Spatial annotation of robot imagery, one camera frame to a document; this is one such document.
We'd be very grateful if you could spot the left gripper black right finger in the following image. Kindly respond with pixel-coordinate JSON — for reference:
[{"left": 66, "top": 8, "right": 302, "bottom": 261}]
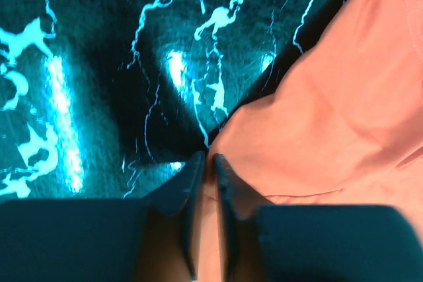
[{"left": 213, "top": 155, "right": 422, "bottom": 281}]

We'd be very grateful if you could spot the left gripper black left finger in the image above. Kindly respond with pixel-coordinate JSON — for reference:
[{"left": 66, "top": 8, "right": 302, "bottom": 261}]
[{"left": 1, "top": 152, "right": 205, "bottom": 281}]

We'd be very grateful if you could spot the orange t-shirt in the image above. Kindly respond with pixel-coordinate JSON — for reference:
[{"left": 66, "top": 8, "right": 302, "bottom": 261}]
[{"left": 198, "top": 0, "right": 423, "bottom": 282}]

